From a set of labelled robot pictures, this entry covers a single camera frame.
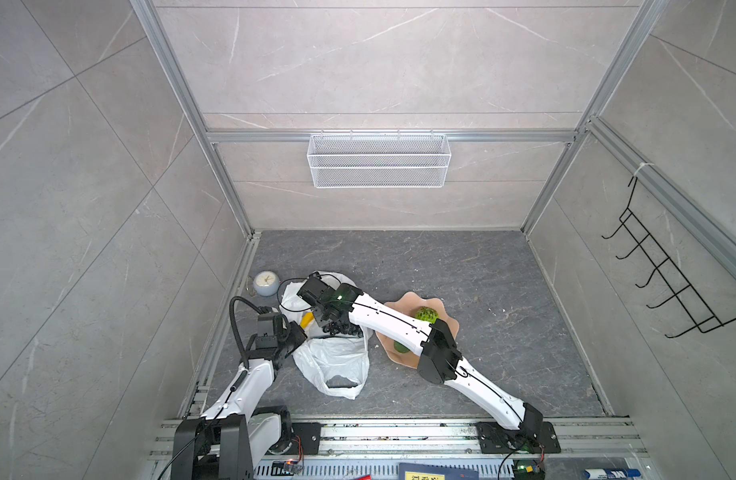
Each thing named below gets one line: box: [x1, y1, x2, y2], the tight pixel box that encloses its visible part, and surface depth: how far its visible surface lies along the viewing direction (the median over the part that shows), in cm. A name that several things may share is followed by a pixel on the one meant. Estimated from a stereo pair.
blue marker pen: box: [584, 468, 642, 479], surface depth 69 cm
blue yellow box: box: [398, 463, 479, 480], surface depth 69 cm
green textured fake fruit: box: [415, 306, 439, 324], surface depth 90 cm
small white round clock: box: [253, 270, 280, 297], surface depth 102 cm
